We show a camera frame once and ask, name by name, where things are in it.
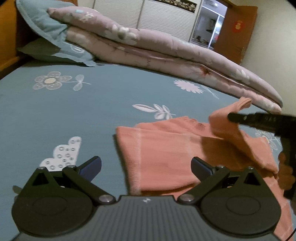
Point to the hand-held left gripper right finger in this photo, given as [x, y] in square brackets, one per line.
[200, 168]

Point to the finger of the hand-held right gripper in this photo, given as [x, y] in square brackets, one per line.
[249, 119]

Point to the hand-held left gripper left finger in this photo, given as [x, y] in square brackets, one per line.
[92, 167]

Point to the pink knit sweater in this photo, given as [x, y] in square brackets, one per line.
[161, 153]

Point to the person's right hand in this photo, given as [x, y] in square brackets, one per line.
[285, 176]

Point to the teal floral bed sheet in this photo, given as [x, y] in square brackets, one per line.
[69, 115]

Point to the wooden door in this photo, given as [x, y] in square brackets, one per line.
[235, 32]

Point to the folded floral quilt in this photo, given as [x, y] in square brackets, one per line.
[161, 51]

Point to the white wardrobe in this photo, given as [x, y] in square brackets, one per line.
[166, 20]

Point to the dark green pillow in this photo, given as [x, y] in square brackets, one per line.
[39, 48]

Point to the teal pillow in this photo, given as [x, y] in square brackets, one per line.
[44, 20]

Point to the wooden headboard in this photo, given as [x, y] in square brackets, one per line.
[7, 34]

